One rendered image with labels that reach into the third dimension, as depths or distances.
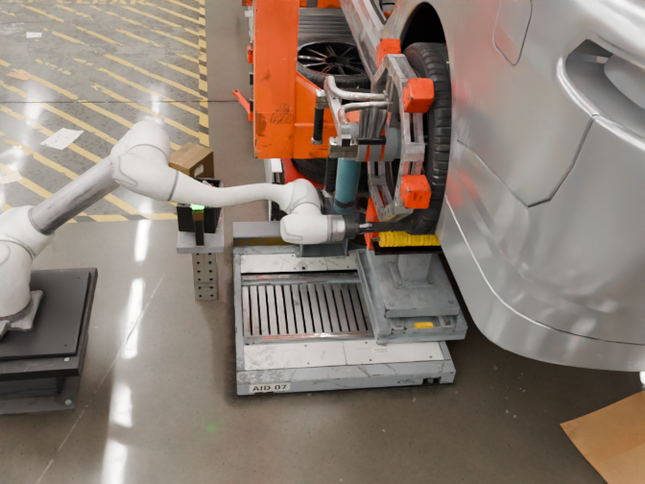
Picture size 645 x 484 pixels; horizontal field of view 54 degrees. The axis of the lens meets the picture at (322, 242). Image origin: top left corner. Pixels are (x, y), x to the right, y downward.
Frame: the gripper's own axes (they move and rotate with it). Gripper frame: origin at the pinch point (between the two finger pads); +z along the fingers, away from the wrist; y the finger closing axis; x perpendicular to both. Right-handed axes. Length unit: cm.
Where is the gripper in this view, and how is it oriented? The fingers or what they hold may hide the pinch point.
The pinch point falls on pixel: (400, 227)
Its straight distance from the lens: 221.7
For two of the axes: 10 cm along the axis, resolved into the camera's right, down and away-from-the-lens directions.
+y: 1.4, -1.1, -9.8
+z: 9.9, -0.2, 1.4
